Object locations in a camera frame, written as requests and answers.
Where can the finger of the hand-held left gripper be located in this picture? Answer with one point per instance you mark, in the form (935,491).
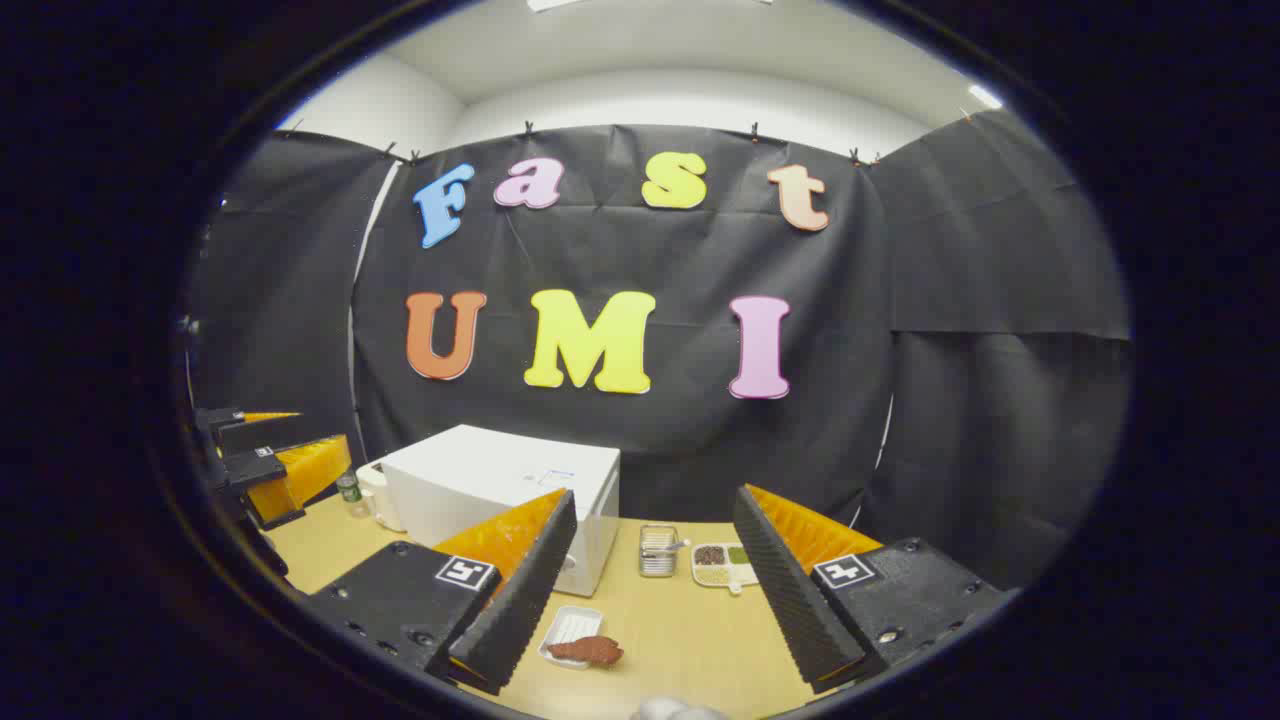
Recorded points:
(300,475)
(225,417)

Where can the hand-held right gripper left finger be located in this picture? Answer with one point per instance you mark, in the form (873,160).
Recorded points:
(520,600)

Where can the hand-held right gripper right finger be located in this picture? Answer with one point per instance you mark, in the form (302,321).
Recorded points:
(790,590)

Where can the brown meat piece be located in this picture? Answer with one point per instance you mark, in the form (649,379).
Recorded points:
(590,651)

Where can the white microwave oven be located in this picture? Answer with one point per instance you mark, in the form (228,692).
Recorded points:
(480,480)

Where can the clear plastic water bottle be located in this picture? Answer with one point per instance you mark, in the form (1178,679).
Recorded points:
(351,495)

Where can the white rectangular tray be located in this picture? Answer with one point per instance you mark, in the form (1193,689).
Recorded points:
(572,625)

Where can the white divided dish of beans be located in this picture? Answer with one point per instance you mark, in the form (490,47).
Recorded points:
(722,570)

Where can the white toaster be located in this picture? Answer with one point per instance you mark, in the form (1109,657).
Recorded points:
(378,495)

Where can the ceiling light panel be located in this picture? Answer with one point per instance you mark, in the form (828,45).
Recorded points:
(548,4)
(985,96)

